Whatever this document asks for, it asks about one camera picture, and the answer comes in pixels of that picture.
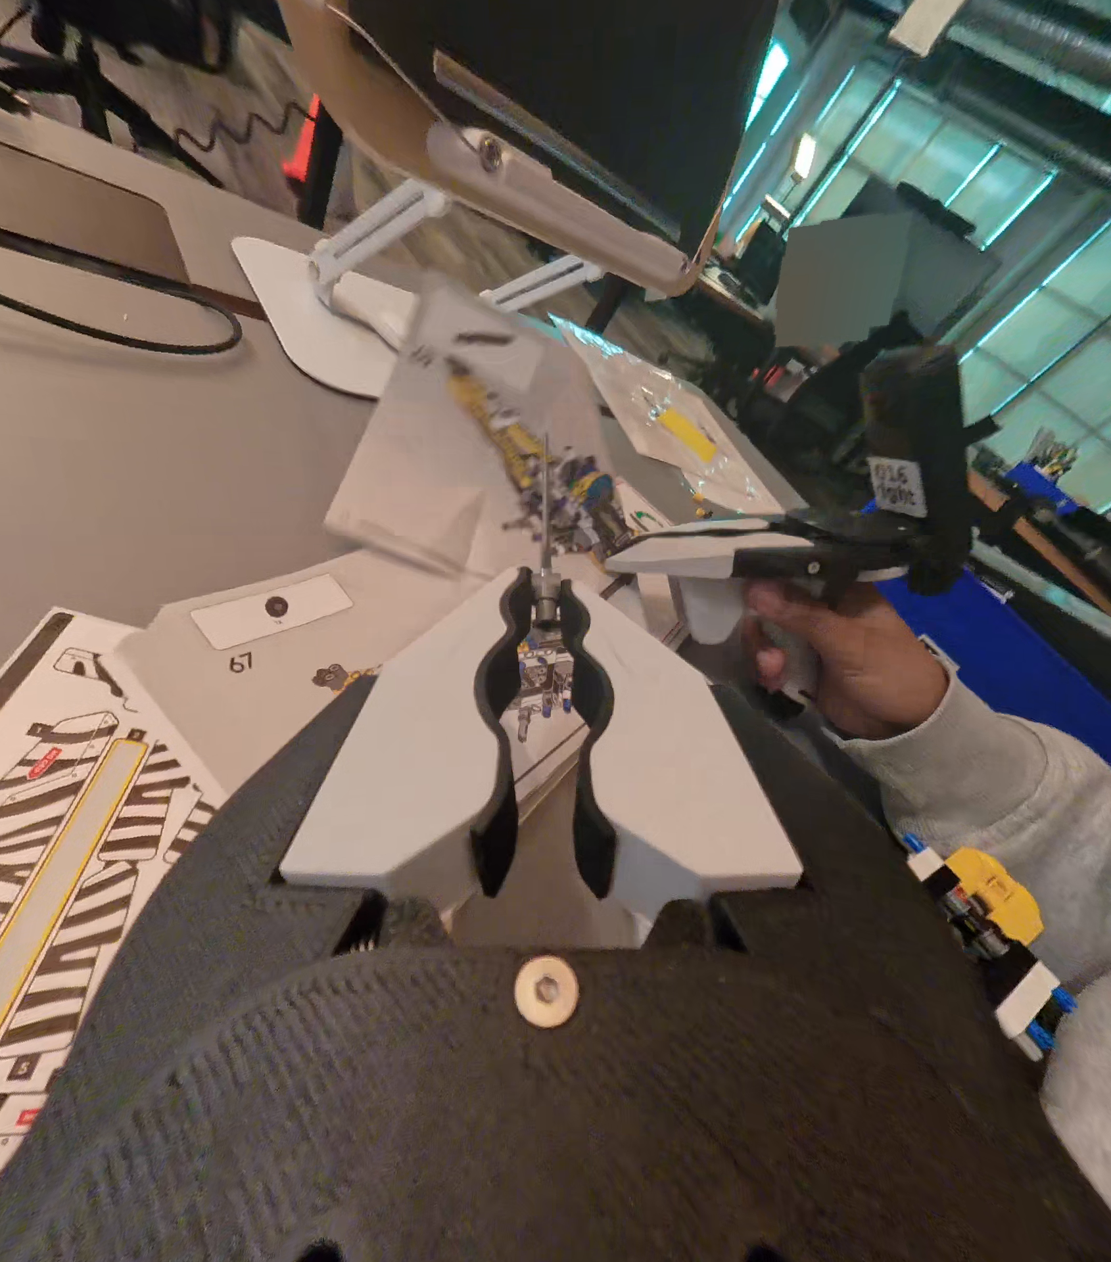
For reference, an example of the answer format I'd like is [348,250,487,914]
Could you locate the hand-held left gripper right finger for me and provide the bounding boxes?
[559,580,805,943]

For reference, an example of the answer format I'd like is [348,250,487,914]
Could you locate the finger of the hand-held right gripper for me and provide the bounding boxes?
[604,516,913,585]

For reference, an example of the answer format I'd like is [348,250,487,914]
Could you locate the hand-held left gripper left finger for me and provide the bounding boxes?
[278,567,534,933]

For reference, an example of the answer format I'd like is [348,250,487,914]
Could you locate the grey lego axle piece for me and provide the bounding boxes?
[528,433,568,633]

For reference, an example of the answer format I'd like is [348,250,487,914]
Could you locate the lego instruction booklet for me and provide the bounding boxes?
[112,281,704,820]

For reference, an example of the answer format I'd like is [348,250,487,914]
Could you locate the yellow black white lego model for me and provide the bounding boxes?
[903,834,1079,1064]

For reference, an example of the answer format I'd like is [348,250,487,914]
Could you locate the person's right hand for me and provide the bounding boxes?
[742,580,953,743]

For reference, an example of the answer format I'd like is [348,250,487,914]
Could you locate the clear plastic parts bag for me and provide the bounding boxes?
[553,316,805,524]

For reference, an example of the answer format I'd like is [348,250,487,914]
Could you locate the large glass window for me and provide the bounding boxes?
[723,40,1111,514]

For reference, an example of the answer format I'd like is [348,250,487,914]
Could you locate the blue plastic storage bin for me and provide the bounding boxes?
[871,570,1111,781]

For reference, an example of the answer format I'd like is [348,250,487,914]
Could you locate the zebra striped sticker sheet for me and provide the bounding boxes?
[0,610,232,1224]

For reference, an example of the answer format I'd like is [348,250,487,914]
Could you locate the white monitor stand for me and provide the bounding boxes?
[229,183,608,400]

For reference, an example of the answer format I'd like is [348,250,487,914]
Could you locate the computer monitor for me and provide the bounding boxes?
[277,0,779,299]

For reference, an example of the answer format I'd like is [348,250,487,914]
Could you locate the grey laptop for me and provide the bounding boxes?
[0,127,193,289]

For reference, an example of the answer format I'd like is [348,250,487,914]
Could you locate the black office chair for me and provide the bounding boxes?
[0,0,232,191]

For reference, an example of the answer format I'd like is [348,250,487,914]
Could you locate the black coiled cable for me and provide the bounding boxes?
[171,97,315,165]

